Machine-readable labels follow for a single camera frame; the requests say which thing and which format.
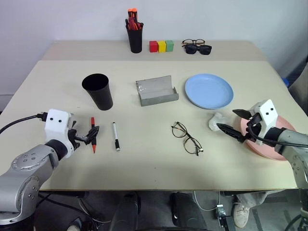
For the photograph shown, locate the crumpled white tissue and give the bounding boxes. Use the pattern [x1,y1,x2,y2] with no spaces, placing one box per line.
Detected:
[207,112,230,132]

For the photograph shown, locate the thin white cable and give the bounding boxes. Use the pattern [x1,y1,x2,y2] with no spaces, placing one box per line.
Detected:
[193,191,221,212]

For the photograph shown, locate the dark rounded shape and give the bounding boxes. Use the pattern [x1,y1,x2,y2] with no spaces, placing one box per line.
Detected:
[169,192,208,231]
[111,192,142,231]

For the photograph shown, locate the white marker with black cap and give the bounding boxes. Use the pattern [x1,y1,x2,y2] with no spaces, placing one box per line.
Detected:
[112,122,121,152]

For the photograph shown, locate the thin dark frame eyeglasses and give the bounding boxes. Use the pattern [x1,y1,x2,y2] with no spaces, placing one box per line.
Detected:
[171,121,205,157]

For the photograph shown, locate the blue plate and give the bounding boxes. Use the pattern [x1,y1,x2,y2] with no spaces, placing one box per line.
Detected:
[184,73,234,111]

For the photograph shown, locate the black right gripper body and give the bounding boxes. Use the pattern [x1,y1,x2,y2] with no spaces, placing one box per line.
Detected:
[240,112,263,144]

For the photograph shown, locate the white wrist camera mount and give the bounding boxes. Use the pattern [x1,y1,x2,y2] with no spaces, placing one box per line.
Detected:
[248,99,281,146]
[44,108,78,159]

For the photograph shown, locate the pink plate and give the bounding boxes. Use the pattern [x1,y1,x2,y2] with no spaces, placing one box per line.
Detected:
[240,115,297,162]

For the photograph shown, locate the dark chair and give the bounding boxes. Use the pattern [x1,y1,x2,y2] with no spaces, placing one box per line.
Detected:
[287,54,308,103]

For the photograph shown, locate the empty black cup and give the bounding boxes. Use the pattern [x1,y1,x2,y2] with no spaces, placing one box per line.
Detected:
[81,73,114,112]

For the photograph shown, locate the open grey glasses case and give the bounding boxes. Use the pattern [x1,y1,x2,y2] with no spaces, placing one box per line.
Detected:
[135,75,180,107]

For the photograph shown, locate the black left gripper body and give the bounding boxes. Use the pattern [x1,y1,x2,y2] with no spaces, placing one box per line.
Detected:
[68,128,89,151]

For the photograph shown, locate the black sunglasses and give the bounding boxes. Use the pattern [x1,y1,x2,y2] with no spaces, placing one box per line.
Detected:
[184,44,213,56]

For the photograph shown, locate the brown tortoise frame glasses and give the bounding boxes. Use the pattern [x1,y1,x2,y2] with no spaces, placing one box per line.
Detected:
[181,38,206,48]

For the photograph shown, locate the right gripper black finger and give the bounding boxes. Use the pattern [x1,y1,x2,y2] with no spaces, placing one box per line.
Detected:
[232,108,253,119]
[216,123,245,143]

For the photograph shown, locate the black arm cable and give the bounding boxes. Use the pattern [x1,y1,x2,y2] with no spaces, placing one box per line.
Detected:
[0,112,49,135]
[247,119,308,148]

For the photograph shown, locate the white shoe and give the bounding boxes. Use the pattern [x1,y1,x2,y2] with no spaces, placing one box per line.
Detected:
[232,201,251,229]

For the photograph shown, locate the beige trouser leg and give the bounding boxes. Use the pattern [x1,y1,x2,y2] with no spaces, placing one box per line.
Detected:
[235,190,274,210]

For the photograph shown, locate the small grey device box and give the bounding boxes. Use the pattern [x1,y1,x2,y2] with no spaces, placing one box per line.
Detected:
[215,204,227,219]

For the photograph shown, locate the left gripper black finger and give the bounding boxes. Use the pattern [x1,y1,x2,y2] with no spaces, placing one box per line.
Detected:
[84,133,97,146]
[87,125,100,140]

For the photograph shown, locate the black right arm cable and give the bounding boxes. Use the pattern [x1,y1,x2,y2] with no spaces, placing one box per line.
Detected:
[247,119,308,148]

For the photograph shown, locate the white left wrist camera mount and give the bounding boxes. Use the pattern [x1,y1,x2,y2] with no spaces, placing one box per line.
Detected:
[44,108,78,159]

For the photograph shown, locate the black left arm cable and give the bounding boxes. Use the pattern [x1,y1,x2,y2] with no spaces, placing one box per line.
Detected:
[0,112,49,135]

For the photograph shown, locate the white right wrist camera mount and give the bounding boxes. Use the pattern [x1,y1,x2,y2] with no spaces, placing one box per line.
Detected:
[248,99,281,146]

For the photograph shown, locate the black pen holder cup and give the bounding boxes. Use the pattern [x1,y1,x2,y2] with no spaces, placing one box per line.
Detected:
[127,22,144,54]

